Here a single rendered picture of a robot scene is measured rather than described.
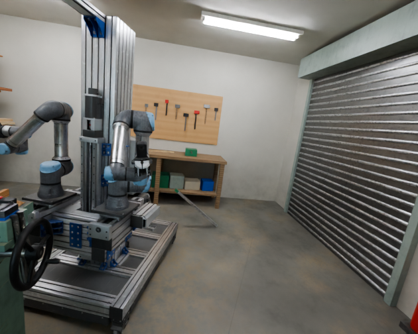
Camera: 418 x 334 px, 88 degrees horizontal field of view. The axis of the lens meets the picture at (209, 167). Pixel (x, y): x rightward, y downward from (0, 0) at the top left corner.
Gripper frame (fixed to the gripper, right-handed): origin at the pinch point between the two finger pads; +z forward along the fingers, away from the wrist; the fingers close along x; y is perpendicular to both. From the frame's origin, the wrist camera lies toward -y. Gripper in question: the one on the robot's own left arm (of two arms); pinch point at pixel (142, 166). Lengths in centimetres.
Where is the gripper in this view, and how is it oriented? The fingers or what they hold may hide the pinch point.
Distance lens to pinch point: 94.1
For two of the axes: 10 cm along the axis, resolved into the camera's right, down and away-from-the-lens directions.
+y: -0.1, 9.7, 2.4
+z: 3.0, 2.3, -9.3
